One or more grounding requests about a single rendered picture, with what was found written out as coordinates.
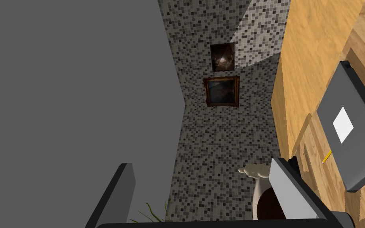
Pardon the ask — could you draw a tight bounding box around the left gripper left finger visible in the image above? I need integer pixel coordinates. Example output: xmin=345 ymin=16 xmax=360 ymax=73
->
xmin=85 ymin=163 xmax=137 ymax=228

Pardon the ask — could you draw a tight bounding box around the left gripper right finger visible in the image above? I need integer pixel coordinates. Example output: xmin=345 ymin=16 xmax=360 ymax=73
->
xmin=268 ymin=156 xmax=344 ymax=220

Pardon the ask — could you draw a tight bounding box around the white and brown vase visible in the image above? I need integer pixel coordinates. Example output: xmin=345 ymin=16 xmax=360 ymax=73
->
xmin=238 ymin=163 xmax=287 ymax=220

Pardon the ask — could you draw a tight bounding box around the green plant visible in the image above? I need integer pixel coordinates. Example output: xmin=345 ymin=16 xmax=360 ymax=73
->
xmin=129 ymin=201 xmax=172 ymax=224

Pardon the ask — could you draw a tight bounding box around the yellow pencil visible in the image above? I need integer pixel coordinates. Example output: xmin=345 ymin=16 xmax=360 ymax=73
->
xmin=321 ymin=150 xmax=333 ymax=164

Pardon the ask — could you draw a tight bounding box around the grey appliance with white square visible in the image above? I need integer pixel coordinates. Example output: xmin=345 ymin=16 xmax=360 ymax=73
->
xmin=316 ymin=61 xmax=365 ymax=192

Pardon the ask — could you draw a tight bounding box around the wooden cabinet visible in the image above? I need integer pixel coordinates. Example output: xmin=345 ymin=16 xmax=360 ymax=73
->
xmin=270 ymin=0 xmax=365 ymax=228

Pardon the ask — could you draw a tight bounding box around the brown framed wall picture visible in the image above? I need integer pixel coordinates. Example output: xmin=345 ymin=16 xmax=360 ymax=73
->
xmin=203 ymin=76 xmax=241 ymax=108

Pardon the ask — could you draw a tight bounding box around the dark frameless wall picture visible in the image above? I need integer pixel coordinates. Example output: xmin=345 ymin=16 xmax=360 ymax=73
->
xmin=209 ymin=42 xmax=236 ymax=72

